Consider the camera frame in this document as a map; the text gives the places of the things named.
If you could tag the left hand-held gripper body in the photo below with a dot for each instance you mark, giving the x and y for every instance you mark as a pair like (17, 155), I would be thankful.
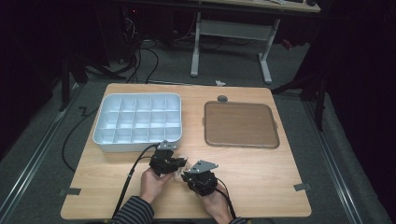
(162, 161)

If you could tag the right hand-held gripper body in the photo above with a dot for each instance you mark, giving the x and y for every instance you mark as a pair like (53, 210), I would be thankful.
(200, 180)

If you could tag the person's left hand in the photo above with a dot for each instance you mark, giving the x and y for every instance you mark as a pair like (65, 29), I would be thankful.
(152, 185)

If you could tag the person's right hand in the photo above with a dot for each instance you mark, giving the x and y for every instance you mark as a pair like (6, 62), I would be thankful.
(216, 205)

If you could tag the white divided storage box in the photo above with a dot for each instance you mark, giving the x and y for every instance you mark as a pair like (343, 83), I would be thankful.
(138, 123)

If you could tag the brown wooden tray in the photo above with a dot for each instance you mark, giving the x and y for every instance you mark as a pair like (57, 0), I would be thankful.
(240, 124)

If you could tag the small grey round knob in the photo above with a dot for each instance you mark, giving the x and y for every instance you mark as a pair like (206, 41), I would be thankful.
(222, 99)

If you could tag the white paper scrap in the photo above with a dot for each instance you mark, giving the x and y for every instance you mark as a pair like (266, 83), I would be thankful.
(220, 83)

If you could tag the grey tape piece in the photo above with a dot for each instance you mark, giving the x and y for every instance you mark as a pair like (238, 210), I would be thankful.
(302, 187)
(71, 191)

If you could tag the black metal stand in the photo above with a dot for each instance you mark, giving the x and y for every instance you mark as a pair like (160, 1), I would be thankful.
(317, 90)
(67, 77)

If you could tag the desk with white legs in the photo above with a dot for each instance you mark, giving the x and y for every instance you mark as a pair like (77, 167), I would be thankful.
(233, 29)

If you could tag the metal floor rail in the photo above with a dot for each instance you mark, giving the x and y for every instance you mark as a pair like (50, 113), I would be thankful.
(34, 155)
(333, 165)

